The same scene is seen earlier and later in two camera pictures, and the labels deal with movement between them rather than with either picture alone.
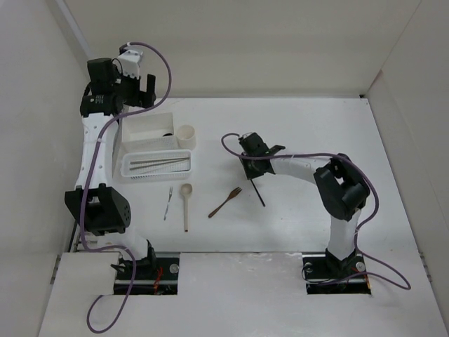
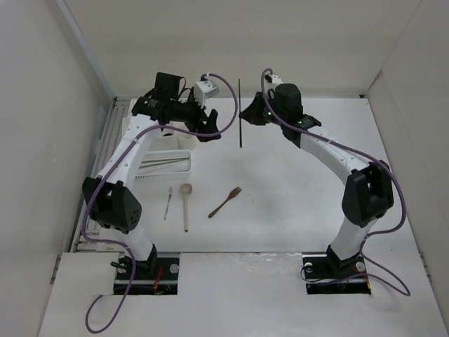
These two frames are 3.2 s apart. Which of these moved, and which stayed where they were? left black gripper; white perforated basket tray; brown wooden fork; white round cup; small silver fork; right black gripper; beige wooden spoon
Moved: left black gripper; right black gripper
Stayed: beige wooden spoon; brown wooden fork; white round cup; white perforated basket tray; small silver fork
